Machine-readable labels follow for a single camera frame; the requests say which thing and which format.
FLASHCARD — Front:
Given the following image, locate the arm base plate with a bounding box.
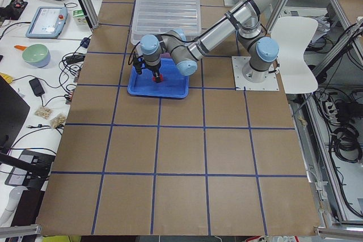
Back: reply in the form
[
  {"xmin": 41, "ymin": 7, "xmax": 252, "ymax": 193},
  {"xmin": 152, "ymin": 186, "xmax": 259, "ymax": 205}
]
[{"xmin": 232, "ymin": 56, "xmax": 279, "ymax": 91}]

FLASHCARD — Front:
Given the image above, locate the blue plastic tray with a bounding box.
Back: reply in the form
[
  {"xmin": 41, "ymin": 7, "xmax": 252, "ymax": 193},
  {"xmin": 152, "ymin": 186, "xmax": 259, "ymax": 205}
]
[{"xmin": 127, "ymin": 57, "xmax": 190, "ymax": 99}]

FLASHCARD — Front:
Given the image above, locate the green white carton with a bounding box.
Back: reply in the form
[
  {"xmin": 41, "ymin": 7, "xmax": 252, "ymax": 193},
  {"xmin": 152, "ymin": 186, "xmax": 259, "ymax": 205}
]
[{"xmin": 72, "ymin": 10, "xmax": 88, "ymax": 26}]

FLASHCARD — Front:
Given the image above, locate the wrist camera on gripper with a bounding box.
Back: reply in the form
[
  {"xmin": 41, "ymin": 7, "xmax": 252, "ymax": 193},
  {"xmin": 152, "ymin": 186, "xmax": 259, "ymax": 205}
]
[{"xmin": 133, "ymin": 57, "xmax": 145, "ymax": 75}]

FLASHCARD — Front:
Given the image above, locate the black power adapter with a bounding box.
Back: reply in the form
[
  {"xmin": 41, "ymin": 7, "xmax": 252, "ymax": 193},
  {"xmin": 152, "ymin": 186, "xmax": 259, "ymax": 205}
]
[{"xmin": 29, "ymin": 78, "xmax": 45, "ymax": 97}]

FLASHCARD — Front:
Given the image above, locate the red block from tray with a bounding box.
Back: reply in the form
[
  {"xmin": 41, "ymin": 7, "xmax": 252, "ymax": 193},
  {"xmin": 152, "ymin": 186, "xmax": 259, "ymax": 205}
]
[{"xmin": 155, "ymin": 74, "xmax": 163, "ymax": 83}]

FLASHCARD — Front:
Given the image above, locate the green bowl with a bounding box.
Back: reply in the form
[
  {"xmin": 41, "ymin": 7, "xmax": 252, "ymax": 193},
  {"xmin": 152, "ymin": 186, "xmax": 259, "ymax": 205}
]
[{"xmin": 22, "ymin": 44, "xmax": 50, "ymax": 68}]

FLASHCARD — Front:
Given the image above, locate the clear plastic box lid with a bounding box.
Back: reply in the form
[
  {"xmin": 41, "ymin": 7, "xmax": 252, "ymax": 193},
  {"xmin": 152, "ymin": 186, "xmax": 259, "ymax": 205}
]
[{"xmin": 130, "ymin": 0, "xmax": 201, "ymax": 45}]

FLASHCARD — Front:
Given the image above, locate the near teach pendant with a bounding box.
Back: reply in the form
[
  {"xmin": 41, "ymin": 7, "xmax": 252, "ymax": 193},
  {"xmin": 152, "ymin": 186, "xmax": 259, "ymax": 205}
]
[{"xmin": 26, "ymin": 6, "xmax": 68, "ymax": 39}]

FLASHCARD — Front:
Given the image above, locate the white chair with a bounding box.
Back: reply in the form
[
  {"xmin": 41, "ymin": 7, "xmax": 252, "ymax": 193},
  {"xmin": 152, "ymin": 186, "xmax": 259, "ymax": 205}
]
[{"xmin": 271, "ymin": 16, "xmax": 318, "ymax": 94}]

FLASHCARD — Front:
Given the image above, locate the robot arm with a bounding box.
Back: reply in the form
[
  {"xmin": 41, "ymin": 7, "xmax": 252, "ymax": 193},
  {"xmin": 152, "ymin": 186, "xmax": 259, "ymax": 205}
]
[{"xmin": 132, "ymin": 0, "xmax": 279, "ymax": 83}]

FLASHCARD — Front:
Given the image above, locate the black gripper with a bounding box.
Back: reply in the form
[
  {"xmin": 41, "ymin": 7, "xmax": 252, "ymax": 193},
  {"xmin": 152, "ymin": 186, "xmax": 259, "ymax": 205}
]
[{"xmin": 139, "ymin": 57, "xmax": 161, "ymax": 82}]

